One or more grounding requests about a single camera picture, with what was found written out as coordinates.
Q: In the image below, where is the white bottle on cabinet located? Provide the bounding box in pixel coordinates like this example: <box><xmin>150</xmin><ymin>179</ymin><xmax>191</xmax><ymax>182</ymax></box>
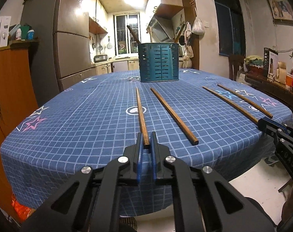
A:
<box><xmin>15</xmin><ymin>28</ymin><xmax>22</xmax><ymax>40</ymax></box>

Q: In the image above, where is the green container on cabinet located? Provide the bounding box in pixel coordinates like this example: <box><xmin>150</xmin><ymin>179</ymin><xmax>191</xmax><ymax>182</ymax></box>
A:
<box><xmin>20</xmin><ymin>26</ymin><xmax>30</xmax><ymax>40</ymax></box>

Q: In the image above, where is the hanging white plastic bag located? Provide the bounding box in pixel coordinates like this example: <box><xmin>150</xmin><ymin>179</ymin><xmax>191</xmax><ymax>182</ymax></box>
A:
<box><xmin>191</xmin><ymin>16</ymin><xmax>205</xmax><ymax>36</ymax></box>

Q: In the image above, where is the range hood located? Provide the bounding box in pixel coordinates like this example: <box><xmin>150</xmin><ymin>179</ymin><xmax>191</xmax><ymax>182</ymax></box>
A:
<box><xmin>146</xmin><ymin>15</ymin><xmax>175</xmax><ymax>43</ymax></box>

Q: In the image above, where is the blue lidded jar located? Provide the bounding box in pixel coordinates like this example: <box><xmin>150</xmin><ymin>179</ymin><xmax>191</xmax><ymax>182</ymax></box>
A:
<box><xmin>27</xmin><ymin>29</ymin><xmax>34</xmax><ymax>40</ymax></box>

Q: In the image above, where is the dark window with curtain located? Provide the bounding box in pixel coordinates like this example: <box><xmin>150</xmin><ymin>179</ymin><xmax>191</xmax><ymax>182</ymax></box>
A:
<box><xmin>214</xmin><ymin>0</ymin><xmax>246</xmax><ymax>57</ymax></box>

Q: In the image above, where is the blue star-pattern tablecloth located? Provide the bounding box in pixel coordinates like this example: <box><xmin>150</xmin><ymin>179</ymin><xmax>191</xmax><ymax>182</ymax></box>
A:
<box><xmin>0</xmin><ymin>69</ymin><xmax>293</xmax><ymax>208</ymax></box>

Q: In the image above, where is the silver grey refrigerator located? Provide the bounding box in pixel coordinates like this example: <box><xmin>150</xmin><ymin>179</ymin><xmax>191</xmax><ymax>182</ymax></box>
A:
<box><xmin>21</xmin><ymin>0</ymin><xmax>91</xmax><ymax>105</ymax></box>

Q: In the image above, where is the dark wooden side table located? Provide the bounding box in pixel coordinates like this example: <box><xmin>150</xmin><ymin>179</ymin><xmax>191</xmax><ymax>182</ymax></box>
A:
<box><xmin>245</xmin><ymin>72</ymin><xmax>293</xmax><ymax>112</ymax></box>

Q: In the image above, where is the black white product box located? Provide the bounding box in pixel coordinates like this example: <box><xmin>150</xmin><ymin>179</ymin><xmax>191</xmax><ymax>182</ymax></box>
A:
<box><xmin>263</xmin><ymin>48</ymin><xmax>278</xmax><ymax>82</ymax></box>

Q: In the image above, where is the white microwave oven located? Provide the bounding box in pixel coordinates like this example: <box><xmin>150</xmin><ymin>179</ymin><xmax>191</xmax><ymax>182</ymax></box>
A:
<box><xmin>0</xmin><ymin>16</ymin><xmax>11</xmax><ymax>48</ymax></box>

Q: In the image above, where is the kitchen window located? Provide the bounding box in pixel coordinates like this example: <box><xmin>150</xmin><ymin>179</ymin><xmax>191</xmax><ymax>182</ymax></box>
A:
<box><xmin>113</xmin><ymin>13</ymin><xmax>141</xmax><ymax>57</ymax></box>

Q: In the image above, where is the orange wooden cabinet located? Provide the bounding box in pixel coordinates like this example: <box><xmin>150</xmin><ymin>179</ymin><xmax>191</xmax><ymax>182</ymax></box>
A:
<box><xmin>0</xmin><ymin>40</ymin><xmax>38</xmax><ymax>220</ymax></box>

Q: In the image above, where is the orange paper cup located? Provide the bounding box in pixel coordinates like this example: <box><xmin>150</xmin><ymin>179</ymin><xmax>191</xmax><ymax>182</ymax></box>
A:
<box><xmin>285</xmin><ymin>73</ymin><xmax>293</xmax><ymax>87</ymax></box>

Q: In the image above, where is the wooden chopstick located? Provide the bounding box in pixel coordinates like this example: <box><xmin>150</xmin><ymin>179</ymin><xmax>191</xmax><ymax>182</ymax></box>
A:
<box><xmin>151</xmin><ymin>87</ymin><xmax>199</xmax><ymax>146</ymax></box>
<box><xmin>217</xmin><ymin>84</ymin><xmax>273</xmax><ymax>119</ymax></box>
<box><xmin>174</xmin><ymin>24</ymin><xmax>185</xmax><ymax>43</ymax></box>
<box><xmin>126</xmin><ymin>25</ymin><xmax>141</xmax><ymax>44</ymax></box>
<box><xmin>136</xmin><ymin>88</ymin><xmax>149</xmax><ymax>148</ymax></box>
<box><xmin>203</xmin><ymin>86</ymin><xmax>258</xmax><ymax>125</ymax></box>

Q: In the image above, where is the teal perforated utensil holder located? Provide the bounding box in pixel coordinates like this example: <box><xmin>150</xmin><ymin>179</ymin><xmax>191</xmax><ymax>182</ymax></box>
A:
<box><xmin>138</xmin><ymin>43</ymin><xmax>179</xmax><ymax>83</ymax></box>

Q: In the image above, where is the dark wooden chair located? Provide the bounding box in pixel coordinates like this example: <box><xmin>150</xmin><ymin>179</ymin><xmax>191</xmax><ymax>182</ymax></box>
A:
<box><xmin>228</xmin><ymin>55</ymin><xmax>244</xmax><ymax>81</ymax></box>

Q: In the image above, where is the framed elephant picture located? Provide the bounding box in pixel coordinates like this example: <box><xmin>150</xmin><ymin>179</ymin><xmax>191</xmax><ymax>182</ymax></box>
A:
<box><xmin>267</xmin><ymin>0</ymin><xmax>293</xmax><ymax>26</ymax></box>

